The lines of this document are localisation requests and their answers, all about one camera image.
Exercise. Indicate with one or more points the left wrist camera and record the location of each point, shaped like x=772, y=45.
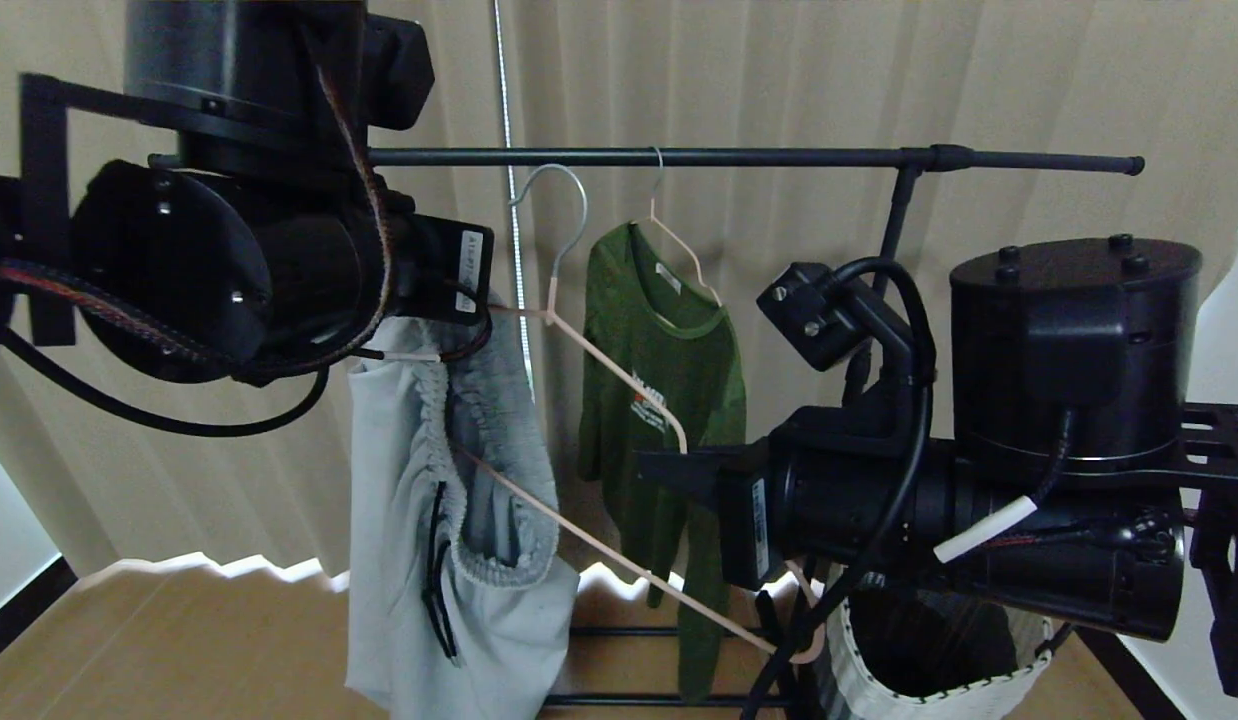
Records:
x=399, y=70

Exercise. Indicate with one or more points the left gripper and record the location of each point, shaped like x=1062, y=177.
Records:
x=309, y=270

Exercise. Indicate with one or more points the white laundry basket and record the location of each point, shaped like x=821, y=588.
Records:
x=879, y=680

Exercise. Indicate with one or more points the green sleeveless shirt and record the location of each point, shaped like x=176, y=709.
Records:
x=679, y=350

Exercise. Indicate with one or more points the pink clothes hanger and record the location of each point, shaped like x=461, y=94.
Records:
x=552, y=300
x=655, y=212

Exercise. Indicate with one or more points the pale grey garment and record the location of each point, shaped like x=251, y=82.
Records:
x=389, y=500

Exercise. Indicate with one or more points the black clothes rack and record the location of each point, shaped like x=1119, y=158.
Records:
x=729, y=157

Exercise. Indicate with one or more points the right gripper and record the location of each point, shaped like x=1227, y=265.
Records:
x=879, y=500

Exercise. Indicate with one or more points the beige curtain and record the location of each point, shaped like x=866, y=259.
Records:
x=779, y=70

